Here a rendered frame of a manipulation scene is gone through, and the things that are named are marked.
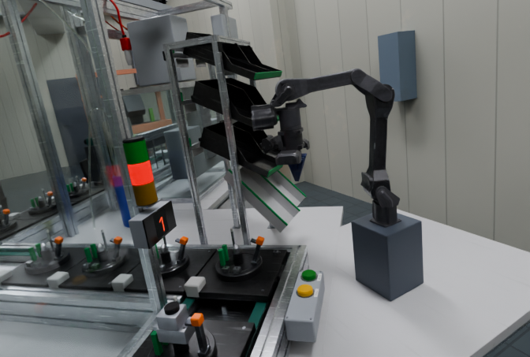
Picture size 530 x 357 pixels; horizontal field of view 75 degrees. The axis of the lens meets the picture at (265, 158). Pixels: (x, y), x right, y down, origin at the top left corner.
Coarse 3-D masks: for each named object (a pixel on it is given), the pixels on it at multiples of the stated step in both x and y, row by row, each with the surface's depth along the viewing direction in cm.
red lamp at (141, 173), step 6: (144, 162) 79; (132, 168) 78; (138, 168) 78; (144, 168) 79; (150, 168) 81; (132, 174) 79; (138, 174) 79; (144, 174) 79; (150, 174) 80; (132, 180) 79; (138, 180) 79; (144, 180) 79; (150, 180) 80
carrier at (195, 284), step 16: (224, 256) 103; (240, 256) 101; (272, 256) 108; (208, 272) 104; (224, 272) 98; (240, 272) 97; (256, 272) 99; (272, 272) 99; (192, 288) 95; (208, 288) 95; (224, 288) 94; (240, 288) 93; (256, 288) 92; (272, 288) 93
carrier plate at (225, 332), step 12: (204, 324) 81; (216, 324) 81; (228, 324) 80; (240, 324) 80; (252, 324) 79; (216, 336) 77; (228, 336) 76; (240, 336) 76; (252, 336) 78; (144, 348) 76; (228, 348) 73; (240, 348) 72
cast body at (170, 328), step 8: (168, 304) 70; (176, 304) 69; (184, 304) 71; (160, 312) 69; (168, 312) 68; (176, 312) 68; (184, 312) 70; (160, 320) 68; (168, 320) 67; (176, 320) 67; (184, 320) 70; (160, 328) 68; (168, 328) 68; (176, 328) 67; (184, 328) 68; (192, 328) 70; (160, 336) 69; (168, 336) 68; (176, 336) 68; (184, 336) 67
